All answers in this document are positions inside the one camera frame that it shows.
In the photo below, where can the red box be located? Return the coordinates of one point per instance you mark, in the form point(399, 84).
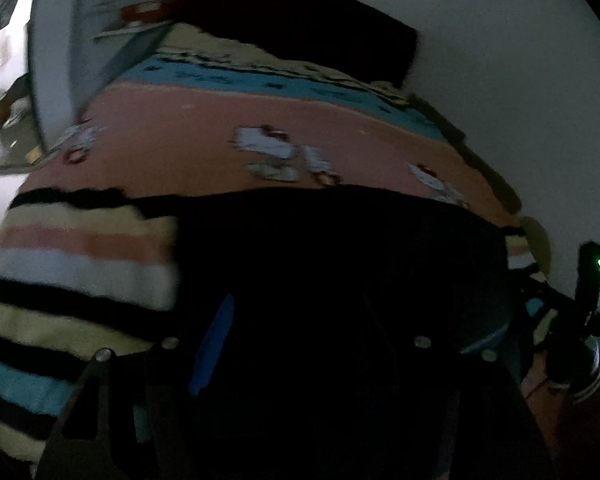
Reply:
point(150, 10)

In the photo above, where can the striped cartoon cat printed blanket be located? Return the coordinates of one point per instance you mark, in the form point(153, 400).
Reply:
point(180, 125)

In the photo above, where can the olive green cloth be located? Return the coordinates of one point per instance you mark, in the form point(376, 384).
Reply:
point(485, 175)

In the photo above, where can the black hooded jacket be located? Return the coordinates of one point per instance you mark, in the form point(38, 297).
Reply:
point(330, 250)

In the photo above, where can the person's right forearm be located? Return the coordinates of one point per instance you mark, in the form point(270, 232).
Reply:
point(595, 402)

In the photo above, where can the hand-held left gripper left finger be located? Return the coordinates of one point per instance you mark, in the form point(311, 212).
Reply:
point(212, 341)

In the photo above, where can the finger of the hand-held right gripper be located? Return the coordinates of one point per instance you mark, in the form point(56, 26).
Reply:
point(550, 292)

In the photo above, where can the grey bedside cabinet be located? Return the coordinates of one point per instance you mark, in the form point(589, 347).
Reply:
point(135, 50)

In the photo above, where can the dark bed headboard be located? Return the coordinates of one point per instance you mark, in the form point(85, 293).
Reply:
point(305, 20)

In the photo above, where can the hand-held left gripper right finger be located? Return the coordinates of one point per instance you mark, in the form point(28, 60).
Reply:
point(430, 362)

